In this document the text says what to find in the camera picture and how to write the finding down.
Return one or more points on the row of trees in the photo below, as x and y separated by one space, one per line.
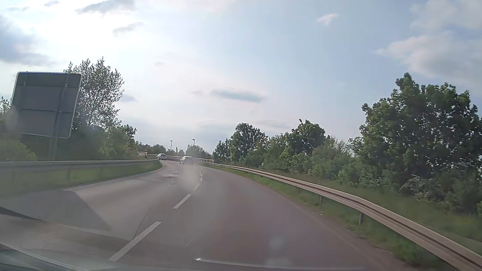
417 143
97 117

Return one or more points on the bridge railing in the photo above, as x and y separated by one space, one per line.
177 157

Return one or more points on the metal guard rail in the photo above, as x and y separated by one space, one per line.
392 220
44 164

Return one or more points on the large road sign back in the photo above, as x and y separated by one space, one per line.
45 103

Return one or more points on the lamp post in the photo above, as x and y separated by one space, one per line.
170 146
193 147

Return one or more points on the white car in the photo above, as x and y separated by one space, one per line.
161 156

